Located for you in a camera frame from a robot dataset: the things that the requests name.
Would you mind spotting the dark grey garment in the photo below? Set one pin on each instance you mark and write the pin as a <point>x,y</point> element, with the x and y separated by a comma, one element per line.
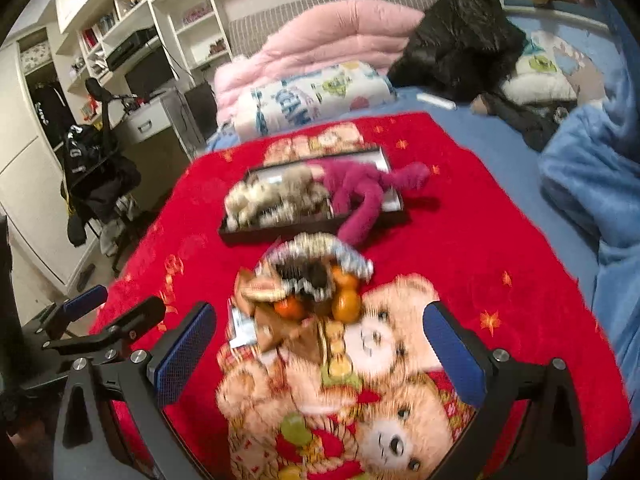
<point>530,122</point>

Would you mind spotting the cream plush bear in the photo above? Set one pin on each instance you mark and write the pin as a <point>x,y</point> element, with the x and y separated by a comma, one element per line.
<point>247,202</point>

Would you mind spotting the blue fleece blanket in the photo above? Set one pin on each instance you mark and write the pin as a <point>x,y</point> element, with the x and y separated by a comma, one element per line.
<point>590,175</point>

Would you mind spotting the white desk with drawer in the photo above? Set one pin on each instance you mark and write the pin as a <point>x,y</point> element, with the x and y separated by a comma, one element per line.
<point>145,125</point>

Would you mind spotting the black printer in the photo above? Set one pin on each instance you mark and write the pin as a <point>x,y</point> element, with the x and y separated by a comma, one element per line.
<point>127,46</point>

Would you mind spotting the beige fluffy plush toy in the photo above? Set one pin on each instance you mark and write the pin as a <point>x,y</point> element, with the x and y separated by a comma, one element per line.
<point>300,187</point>

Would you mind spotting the red bear print blanket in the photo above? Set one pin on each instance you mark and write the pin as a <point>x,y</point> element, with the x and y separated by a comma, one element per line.
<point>475,220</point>

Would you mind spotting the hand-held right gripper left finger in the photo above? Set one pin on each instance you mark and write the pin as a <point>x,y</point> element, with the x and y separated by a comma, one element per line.
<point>185,355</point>

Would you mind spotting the white cartoon print pillow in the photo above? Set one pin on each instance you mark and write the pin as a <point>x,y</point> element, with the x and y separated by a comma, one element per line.
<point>540,70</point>

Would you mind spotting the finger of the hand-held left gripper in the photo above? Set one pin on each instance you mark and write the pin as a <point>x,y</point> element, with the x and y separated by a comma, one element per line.
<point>85,301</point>
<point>135,316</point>

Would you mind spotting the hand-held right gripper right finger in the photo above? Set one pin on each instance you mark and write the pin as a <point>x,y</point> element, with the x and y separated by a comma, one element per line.
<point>452,355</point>

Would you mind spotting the black computer tower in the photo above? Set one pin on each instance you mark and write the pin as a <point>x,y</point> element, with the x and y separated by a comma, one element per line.
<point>200,110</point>

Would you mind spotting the black puffer jacket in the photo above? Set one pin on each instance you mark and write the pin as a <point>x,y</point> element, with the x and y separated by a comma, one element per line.
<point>460,45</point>

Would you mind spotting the white remote control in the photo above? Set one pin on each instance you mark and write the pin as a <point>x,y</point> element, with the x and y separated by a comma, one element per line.
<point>435,101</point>

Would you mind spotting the tan snack packet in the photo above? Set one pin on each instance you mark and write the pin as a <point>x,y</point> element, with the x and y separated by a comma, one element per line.
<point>257,290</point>
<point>285,335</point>

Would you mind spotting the magenta plush toy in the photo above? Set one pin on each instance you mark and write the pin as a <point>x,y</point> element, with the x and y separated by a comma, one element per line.
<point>370,185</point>

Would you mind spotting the white cartoon print blanket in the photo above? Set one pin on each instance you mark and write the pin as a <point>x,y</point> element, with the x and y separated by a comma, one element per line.
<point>310,95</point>

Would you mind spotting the black shallow box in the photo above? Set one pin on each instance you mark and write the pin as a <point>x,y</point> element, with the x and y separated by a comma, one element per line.
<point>280,235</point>

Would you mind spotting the blue bed sheet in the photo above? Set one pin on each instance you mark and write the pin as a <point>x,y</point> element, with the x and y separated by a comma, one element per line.
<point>480,130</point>

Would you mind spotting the white wardrobe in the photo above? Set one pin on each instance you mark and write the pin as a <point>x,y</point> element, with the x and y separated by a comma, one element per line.
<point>25,170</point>

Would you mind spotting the grey striped headboard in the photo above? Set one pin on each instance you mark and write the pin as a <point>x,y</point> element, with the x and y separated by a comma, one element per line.
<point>260,25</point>

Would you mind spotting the black hanging clothes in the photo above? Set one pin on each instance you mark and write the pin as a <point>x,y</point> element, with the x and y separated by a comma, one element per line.
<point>47,110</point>

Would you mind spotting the black computer monitor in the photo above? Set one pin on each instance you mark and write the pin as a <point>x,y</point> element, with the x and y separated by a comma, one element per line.
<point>150,74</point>

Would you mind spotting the black clothes with white print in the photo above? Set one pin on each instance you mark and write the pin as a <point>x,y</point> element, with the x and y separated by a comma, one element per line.
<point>95,170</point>

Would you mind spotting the black office chair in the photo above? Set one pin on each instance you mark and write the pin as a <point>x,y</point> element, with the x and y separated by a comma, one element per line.
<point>95,89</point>

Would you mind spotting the pink quilt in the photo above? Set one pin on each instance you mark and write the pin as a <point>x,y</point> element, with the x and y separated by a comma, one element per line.
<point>325,35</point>

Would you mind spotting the tangerine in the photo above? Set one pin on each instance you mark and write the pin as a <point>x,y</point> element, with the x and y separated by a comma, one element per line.
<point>347,306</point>
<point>290,308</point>
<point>342,276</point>

